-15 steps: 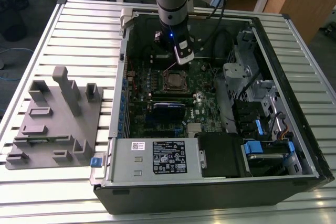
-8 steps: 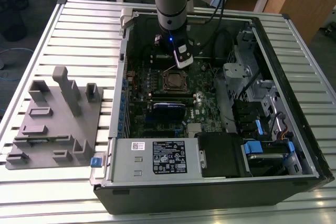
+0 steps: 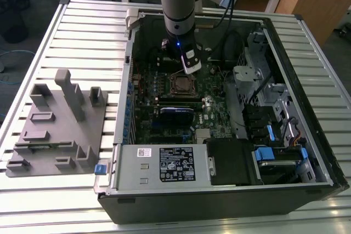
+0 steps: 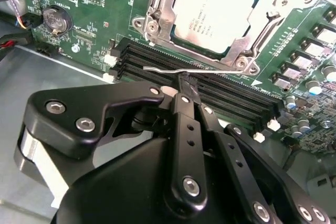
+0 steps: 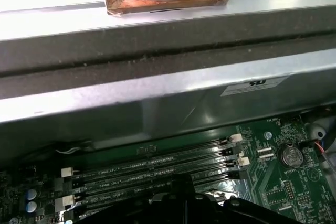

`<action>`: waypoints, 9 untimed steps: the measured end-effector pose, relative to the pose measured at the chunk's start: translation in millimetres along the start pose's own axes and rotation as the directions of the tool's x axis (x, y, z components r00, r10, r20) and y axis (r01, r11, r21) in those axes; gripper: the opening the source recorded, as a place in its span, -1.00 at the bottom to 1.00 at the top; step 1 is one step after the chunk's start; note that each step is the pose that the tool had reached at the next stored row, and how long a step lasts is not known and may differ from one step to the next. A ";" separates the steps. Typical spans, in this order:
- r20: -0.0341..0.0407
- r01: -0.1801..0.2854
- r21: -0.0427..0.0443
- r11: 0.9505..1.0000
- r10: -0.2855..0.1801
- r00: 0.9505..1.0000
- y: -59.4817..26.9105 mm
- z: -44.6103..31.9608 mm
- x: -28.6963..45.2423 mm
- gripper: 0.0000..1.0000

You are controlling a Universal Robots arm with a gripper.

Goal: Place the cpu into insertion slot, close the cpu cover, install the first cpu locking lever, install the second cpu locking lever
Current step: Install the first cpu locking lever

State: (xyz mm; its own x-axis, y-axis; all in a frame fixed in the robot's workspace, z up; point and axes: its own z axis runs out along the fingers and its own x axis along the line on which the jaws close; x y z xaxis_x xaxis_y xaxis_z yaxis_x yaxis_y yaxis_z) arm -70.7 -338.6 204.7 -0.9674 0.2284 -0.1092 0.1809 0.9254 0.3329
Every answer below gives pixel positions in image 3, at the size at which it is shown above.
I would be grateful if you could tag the silver CPU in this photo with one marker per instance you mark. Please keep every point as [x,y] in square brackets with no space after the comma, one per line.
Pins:
[183,84]

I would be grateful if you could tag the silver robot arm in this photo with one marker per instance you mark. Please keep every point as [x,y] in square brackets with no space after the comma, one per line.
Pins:
[178,12]

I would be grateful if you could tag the grey case latch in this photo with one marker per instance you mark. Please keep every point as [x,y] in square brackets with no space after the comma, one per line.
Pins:
[132,17]

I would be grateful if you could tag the black graphics card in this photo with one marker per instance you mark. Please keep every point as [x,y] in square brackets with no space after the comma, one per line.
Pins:
[176,120]

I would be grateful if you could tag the green motherboard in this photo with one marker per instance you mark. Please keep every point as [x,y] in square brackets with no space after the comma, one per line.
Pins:
[216,108]

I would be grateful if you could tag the silver metal drive cage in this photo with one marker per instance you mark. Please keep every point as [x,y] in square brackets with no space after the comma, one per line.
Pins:
[246,73]

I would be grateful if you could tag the silver chipset heatsink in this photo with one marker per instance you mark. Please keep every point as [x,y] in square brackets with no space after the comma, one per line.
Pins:
[203,133]

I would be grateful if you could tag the grey power supply unit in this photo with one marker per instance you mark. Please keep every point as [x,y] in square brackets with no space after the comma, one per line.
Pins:
[131,173]

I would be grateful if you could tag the grey parts rack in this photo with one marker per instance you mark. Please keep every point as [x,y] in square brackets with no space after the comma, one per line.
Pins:
[55,124]

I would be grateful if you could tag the blue release latch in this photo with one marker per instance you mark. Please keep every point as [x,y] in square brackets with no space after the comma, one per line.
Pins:
[100,169]

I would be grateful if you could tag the black office chair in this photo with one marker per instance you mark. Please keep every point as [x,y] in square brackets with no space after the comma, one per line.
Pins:
[16,28]

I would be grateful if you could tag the black PC case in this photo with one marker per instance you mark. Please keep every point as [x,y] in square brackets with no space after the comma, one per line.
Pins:
[192,206]

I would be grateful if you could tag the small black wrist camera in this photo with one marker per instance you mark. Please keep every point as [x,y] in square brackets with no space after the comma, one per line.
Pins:
[164,44]

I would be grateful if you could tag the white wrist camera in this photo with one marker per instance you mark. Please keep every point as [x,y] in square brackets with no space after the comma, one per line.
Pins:
[192,65]

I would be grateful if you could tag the black disk bay bracket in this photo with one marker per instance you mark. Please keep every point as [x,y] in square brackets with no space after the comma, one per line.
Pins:
[257,119]

